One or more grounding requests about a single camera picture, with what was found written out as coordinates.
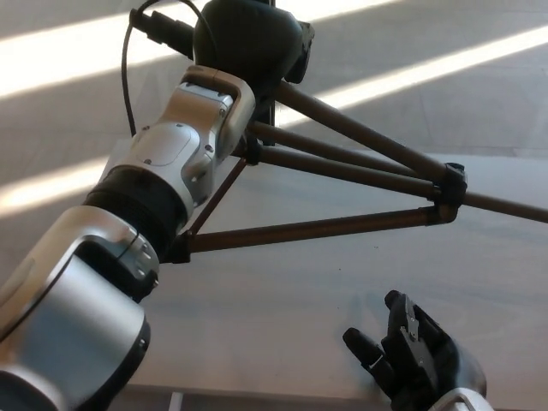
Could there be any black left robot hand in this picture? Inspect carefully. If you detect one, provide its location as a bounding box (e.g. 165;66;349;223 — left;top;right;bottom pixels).
193;0;317;98

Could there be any black vertical pole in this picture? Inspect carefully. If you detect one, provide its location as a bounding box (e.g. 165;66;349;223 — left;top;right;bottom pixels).
256;0;279;149

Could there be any brown and black tripod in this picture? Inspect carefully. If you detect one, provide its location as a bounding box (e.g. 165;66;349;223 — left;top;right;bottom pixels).
128;8;548;265

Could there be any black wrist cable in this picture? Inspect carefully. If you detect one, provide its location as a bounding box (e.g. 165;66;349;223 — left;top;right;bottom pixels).
121;0;215;136

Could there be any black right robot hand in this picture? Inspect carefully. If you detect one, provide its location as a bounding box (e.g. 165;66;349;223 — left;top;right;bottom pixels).
342;289;489;411

